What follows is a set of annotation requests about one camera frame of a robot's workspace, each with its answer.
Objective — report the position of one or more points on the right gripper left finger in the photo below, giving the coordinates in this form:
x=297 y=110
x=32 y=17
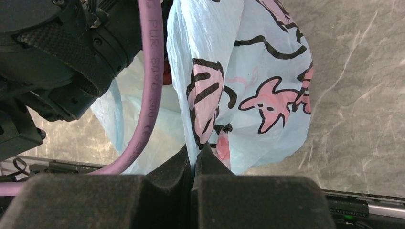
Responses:
x=153 y=201

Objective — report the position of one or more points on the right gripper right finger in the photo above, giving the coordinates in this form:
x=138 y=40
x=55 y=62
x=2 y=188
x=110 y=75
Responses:
x=222 y=200

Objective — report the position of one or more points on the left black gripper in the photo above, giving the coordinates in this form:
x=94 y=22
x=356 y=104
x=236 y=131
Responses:
x=92 y=41

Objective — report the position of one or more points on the light blue plastic bag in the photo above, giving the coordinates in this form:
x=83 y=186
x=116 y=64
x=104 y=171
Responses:
x=240 y=73

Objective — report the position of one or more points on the dark fake grapes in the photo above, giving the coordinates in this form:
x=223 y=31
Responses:
x=167 y=79

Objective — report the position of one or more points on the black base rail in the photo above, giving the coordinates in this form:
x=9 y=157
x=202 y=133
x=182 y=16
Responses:
x=349 y=210

